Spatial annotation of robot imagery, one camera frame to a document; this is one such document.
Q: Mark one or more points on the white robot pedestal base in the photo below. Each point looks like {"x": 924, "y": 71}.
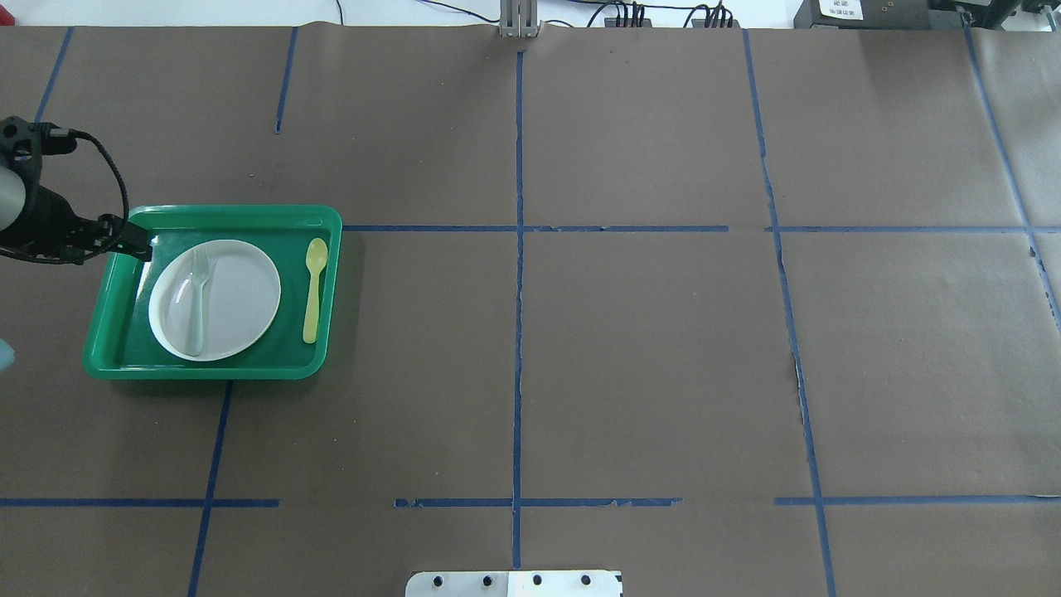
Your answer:
{"x": 516, "y": 583}

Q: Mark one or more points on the black computer box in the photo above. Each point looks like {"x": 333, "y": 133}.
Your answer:
{"x": 876, "y": 15}

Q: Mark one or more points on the clear plastic fork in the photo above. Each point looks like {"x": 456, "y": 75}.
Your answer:
{"x": 199, "y": 278}

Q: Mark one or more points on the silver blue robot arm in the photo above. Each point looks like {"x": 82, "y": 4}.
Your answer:
{"x": 40, "y": 226}

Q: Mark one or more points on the white round plate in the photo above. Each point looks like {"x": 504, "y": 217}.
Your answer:
{"x": 243, "y": 297}

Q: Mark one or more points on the green plastic tray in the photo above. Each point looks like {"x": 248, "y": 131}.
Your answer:
{"x": 120, "y": 344}

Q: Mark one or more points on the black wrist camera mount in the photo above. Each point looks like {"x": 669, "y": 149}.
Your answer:
{"x": 24, "y": 144}

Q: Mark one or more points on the yellow plastic spoon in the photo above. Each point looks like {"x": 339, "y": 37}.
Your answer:
{"x": 316, "y": 260}

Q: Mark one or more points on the aluminium frame post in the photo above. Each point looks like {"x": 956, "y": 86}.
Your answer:
{"x": 519, "y": 19}

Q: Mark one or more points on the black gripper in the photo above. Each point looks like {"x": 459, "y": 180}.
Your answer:
{"x": 50, "y": 217}

